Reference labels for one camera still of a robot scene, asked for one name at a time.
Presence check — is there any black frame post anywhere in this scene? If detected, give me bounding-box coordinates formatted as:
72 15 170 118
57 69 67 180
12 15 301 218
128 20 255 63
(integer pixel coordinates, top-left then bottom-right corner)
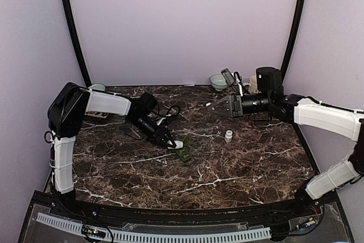
61 0 92 87
280 0 305 78

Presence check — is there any pale green bowl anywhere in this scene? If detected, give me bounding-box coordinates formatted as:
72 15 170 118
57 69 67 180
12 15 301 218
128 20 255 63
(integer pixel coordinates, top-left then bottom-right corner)
88 83 106 91
209 74 228 91

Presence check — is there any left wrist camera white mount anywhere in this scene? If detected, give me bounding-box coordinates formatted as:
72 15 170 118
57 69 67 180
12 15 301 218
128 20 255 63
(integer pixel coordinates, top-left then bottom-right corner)
157 105 181 125

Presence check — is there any patterned coaster under bowl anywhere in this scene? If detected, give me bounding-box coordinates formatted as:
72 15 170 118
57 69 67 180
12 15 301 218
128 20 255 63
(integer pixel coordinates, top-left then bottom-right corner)
85 112 109 119

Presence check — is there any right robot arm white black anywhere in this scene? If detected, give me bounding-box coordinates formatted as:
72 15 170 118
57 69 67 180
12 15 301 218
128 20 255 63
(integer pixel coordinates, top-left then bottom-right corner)
207 67 363 217

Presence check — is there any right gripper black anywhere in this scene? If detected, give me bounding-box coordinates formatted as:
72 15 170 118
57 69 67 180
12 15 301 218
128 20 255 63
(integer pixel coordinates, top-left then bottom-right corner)
208 92 273 118

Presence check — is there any left black frame post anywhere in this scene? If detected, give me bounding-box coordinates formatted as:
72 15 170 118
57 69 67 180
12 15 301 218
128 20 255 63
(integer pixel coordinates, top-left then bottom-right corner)
61 0 92 87

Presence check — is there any pale green bowl right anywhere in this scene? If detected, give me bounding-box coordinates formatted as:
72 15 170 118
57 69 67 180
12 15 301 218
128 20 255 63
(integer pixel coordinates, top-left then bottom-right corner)
209 74 228 91

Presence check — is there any pale green bowl left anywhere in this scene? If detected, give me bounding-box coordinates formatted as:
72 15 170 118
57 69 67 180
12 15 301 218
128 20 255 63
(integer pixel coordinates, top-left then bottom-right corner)
88 83 106 91

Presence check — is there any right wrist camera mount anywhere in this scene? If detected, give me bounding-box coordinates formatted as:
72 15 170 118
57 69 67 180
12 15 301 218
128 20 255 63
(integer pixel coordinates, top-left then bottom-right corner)
221 68 245 96

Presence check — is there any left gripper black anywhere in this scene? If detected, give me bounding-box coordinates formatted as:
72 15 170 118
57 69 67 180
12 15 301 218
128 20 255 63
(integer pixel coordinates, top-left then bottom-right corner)
129 115 176 149

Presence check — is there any white slotted cable duct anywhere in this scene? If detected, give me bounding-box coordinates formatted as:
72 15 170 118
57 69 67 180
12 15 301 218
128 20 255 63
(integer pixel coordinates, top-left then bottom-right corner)
36 212 271 243

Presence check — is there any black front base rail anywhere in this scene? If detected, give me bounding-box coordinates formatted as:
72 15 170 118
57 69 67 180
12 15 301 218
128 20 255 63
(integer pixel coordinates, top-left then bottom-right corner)
65 199 297 225

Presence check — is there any white pill bottle front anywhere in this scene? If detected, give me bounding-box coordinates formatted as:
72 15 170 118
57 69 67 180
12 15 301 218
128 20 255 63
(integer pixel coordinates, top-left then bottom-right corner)
168 141 184 150

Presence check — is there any right black frame post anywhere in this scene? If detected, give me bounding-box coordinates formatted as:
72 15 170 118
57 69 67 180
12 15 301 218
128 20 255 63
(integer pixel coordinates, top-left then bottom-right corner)
280 0 305 78

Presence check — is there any green weekly pill organizer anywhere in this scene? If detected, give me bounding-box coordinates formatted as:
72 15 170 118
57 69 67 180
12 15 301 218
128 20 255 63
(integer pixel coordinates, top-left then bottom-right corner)
176 135 192 163

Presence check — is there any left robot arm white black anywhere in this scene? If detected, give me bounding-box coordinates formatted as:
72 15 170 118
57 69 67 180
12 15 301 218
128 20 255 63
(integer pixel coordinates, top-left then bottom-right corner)
47 82 184 195

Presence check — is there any cream ceramic mug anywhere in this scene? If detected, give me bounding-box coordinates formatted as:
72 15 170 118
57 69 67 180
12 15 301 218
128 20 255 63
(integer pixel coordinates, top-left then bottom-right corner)
249 75 258 93

